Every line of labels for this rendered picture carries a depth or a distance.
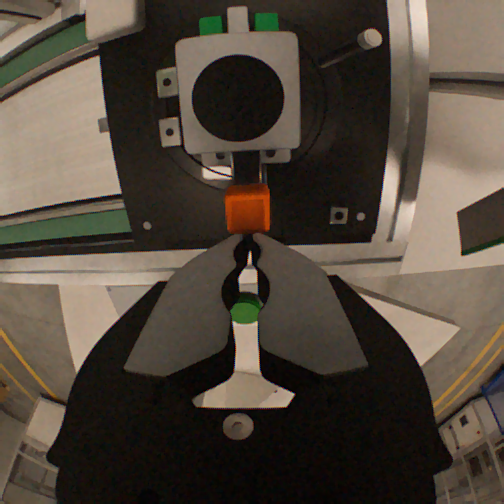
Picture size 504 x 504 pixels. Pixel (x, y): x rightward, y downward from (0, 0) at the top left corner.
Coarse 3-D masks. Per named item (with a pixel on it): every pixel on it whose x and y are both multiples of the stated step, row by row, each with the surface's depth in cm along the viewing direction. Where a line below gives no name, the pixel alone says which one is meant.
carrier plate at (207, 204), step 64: (192, 0) 13; (256, 0) 13; (320, 0) 13; (384, 0) 12; (128, 64) 16; (384, 64) 15; (128, 128) 19; (384, 128) 18; (128, 192) 22; (192, 192) 22; (320, 192) 22
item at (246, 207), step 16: (240, 160) 12; (256, 160) 12; (240, 176) 12; (256, 176) 12; (240, 192) 11; (256, 192) 11; (240, 208) 11; (256, 208) 11; (240, 224) 12; (256, 224) 12
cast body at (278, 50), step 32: (256, 32) 7; (288, 32) 7; (192, 64) 7; (224, 64) 7; (256, 64) 7; (288, 64) 7; (192, 96) 7; (224, 96) 7; (256, 96) 7; (288, 96) 8; (192, 128) 9; (224, 128) 8; (256, 128) 8; (288, 128) 9; (224, 160) 12; (288, 160) 12
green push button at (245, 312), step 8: (240, 296) 29; (248, 296) 29; (240, 304) 28; (248, 304) 28; (256, 304) 29; (232, 312) 29; (240, 312) 29; (248, 312) 29; (256, 312) 29; (232, 320) 30; (240, 320) 30; (248, 320) 30; (256, 320) 30
